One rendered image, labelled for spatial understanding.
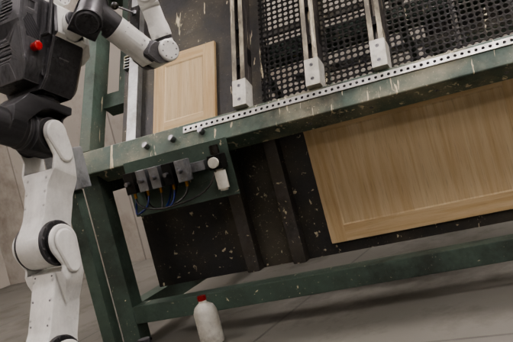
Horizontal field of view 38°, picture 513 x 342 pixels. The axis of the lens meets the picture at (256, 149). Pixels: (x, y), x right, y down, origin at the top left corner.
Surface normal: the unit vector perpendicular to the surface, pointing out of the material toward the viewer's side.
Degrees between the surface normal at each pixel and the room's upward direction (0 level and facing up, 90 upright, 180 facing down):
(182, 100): 59
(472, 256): 90
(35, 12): 90
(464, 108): 90
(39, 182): 65
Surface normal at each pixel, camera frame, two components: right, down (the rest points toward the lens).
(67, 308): 0.82, -0.20
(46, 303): -0.57, -0.28
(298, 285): -0.35, 0.11
